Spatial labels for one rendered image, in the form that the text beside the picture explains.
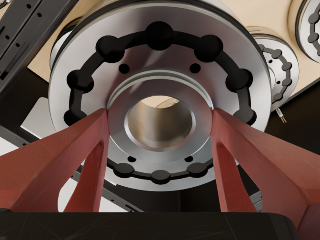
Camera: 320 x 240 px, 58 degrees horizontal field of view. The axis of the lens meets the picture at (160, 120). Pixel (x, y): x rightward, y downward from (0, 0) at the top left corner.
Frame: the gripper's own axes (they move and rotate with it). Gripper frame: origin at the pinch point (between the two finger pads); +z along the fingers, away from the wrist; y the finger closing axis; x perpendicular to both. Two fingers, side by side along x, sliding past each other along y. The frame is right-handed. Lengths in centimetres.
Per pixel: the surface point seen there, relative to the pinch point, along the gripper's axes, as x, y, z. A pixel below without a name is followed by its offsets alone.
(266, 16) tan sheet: 1.5, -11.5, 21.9
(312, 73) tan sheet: 8.2, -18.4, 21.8
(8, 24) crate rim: -0.7, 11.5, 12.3
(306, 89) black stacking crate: 10.7, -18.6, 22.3
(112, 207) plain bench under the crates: 52, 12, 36
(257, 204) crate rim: 20.4, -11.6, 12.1
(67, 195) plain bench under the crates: 48, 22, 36
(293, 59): 5.0, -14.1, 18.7
